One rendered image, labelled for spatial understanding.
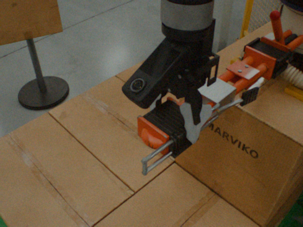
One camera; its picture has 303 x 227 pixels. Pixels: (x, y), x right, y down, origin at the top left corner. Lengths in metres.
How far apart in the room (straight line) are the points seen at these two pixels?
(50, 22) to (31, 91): 0.78
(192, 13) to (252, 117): 0.47
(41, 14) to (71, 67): 0.96
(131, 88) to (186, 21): 0.12
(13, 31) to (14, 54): 1.23
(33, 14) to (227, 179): 1.37
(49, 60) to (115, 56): 0.59
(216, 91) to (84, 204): 0.66
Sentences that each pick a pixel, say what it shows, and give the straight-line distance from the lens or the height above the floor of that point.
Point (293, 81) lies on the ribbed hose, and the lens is 0.88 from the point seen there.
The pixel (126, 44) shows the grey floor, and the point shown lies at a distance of 3.00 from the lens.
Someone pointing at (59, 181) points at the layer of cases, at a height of 0.54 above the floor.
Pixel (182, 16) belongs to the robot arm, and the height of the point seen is 1.30.
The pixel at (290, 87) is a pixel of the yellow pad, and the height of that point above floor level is 0.97.
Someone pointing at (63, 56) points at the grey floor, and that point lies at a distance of 2.94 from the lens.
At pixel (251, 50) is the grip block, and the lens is 0.79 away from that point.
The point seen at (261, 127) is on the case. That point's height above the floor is 0.92.
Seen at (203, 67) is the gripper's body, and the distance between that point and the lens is 0.50.
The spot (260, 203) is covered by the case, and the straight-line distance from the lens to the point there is 1.03.
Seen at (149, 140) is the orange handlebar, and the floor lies 1.08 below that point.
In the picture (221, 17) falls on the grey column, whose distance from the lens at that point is 2.55.
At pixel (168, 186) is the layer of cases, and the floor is 0.54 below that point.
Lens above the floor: 1.48
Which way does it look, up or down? 42 degrees down
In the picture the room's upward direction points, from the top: straight up
